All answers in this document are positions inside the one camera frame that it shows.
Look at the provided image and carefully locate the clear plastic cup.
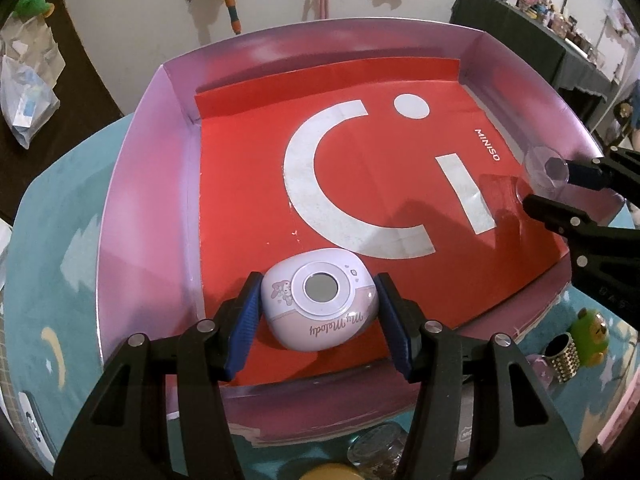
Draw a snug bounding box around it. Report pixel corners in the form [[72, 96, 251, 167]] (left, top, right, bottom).
[[515, 145, 570, 203]]

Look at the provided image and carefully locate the pink My Melody device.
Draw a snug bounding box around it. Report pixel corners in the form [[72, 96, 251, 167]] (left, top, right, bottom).
[[260, 248, 378, 352]]

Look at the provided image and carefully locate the green yellow toy figure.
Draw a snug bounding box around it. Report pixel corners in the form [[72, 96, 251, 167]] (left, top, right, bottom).
[[570, 308, 610, 367]]

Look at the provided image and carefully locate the white remote device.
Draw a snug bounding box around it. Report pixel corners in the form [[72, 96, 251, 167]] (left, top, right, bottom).
[[18, 391, 55, 464]]

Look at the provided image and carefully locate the teal star tablecloth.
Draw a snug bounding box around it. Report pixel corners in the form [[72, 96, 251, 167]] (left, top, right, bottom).
[[2, 115, 639, 479]]

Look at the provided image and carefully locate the black cloth side table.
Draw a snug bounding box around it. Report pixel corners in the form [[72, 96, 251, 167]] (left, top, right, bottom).
[[450, 0, 614, 101]]

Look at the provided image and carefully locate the glass jar silver lid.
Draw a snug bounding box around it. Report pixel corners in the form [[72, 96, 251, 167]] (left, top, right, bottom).
[[347, 422, 408, 480]]

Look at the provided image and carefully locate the orange round container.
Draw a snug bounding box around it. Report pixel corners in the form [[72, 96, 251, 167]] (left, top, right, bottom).
[[299, 463, 364, 480]]

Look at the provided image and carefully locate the red Miniso paper bag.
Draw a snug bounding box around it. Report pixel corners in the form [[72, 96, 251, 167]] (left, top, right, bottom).
[[193, 56, 572, 387]]

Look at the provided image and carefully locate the brown wooden door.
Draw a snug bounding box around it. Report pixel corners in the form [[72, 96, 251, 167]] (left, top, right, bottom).
[[0, 0, 124, 224]]

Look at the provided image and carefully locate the plastic bag on door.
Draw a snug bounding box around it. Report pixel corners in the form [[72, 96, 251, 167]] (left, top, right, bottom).
[[1, 55, 60, 150]]

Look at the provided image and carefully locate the green plush toy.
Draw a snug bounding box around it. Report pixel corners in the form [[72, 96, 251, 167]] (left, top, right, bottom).
[[13, 0, 55, 20]]

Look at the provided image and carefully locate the studded gold ring cup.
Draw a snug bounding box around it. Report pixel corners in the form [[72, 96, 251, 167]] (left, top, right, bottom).
[[542, 332, 580, 384]]

